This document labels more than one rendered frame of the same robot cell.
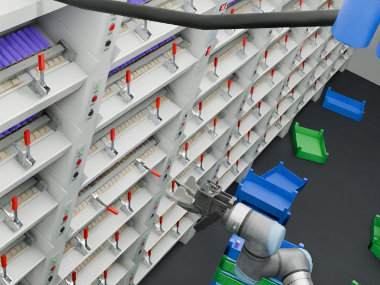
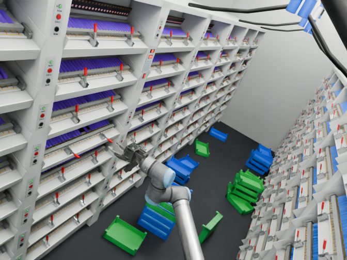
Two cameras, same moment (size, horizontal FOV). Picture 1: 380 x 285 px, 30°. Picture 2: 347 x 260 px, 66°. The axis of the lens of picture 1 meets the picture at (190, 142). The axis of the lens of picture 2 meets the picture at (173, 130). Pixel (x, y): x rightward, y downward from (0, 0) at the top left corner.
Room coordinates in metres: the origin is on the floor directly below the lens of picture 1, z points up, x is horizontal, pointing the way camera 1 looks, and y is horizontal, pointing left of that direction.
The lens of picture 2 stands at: (0.57, -0.26, 1.90)
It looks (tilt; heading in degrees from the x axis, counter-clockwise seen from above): 27 degrees down; 0
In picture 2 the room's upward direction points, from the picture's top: 24 degrees clockwise
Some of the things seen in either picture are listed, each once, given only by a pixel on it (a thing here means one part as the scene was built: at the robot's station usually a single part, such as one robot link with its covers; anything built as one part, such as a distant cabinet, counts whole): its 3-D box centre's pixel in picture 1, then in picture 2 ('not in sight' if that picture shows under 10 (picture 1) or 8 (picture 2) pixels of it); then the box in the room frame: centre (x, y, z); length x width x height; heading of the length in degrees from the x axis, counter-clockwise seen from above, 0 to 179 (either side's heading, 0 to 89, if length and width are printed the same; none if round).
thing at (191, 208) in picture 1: (191, 204); (122, 156); (1.70, -0.07, 1.07); 0.09 x 0.05 x 0.02; 88
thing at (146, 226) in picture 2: not in sight; (157, 222); (2.39, -0.46, 0.04); 0.30 x 0.20 x 0.08; 80
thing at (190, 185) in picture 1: (190, 183); (124, 144); (1.78, -0.04, 1.09); 0.09 x 0.03 x 0.06; 57
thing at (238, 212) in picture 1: (237, 218); (147, 165); (1.69, -0.21, 1.09); 0.10 x 0.05 x 0.09; 162
